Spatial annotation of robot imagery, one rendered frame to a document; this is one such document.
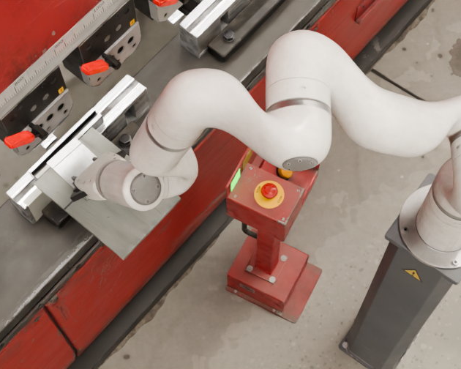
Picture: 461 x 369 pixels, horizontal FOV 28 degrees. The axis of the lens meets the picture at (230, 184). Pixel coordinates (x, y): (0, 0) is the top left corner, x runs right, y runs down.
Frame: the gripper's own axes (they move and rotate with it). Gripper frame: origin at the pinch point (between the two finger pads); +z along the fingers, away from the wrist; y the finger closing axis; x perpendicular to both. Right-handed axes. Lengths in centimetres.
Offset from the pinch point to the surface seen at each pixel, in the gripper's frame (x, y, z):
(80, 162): -1.6, -0.9, 4.8
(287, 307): 92, -32, 56
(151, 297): 65, -4, 74
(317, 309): 98, -38, 52
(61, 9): -33.6, -8.9, -29.6
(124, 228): 12.0, 3.0, -6.4
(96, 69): -19.8, -10.0, -19.3
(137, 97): -2.5, -21.7, 10.2
